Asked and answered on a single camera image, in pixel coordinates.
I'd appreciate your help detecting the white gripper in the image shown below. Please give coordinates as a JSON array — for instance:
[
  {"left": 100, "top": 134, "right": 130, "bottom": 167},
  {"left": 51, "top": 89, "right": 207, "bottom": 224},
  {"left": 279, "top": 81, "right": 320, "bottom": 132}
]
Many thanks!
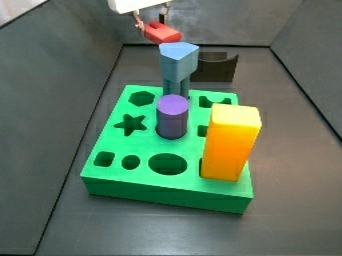
[{"left": 107, "top": 0, "right": 171, "bottom": 33}]

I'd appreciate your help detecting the red square-circle object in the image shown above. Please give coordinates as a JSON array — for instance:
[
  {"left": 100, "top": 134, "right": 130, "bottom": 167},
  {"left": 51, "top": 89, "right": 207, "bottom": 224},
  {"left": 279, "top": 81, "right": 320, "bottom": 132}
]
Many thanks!
[{"left": 145, "top": 20, "right": 182, "bottom": 44}]

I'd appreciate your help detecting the black curved fixture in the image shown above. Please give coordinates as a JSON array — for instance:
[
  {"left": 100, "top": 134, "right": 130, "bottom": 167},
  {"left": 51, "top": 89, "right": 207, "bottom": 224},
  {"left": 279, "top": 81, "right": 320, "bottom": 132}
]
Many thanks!
[{"left": 191, "top": 52, "right": 239, "bottom": 82}]

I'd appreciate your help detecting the blue pentagon peg block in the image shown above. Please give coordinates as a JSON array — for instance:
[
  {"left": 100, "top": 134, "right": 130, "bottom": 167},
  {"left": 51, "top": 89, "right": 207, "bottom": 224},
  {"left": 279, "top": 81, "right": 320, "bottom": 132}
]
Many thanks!
[{"left": 159, "top": 42, "right": 199, "bottom": 98}]

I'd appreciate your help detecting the purple cylinder block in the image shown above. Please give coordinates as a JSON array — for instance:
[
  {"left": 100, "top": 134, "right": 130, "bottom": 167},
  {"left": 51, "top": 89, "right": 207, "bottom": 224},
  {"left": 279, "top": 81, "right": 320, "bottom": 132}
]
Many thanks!
[{"left": 157, "top": 94, "right": 190, "bottom": 140}]

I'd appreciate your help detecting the yellow rectangular block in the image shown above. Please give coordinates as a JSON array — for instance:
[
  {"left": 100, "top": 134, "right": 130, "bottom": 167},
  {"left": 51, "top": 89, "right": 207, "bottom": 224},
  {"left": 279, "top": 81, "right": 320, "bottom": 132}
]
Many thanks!
[{"left": 201, "top": 103, "right": 262, "bottom": 182}]

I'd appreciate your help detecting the green shape sorter base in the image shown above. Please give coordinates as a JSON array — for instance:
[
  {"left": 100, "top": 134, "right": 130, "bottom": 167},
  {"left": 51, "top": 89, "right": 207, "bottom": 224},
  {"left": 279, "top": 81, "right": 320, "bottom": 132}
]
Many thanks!
[{"left": 80, "top": 85, "right": 254, "bottom": 214}]

